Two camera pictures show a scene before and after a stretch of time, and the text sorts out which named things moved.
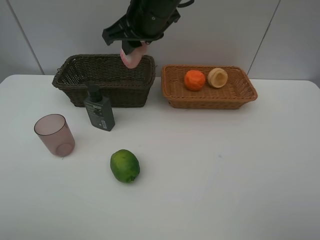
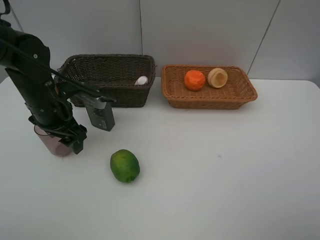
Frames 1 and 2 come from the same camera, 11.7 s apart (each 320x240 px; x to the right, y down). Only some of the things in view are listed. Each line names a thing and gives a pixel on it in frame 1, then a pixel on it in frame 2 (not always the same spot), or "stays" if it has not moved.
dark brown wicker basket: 128,87 stays
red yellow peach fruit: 217,77 stays
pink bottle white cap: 131,60 → 141,80
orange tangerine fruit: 194,80 stays
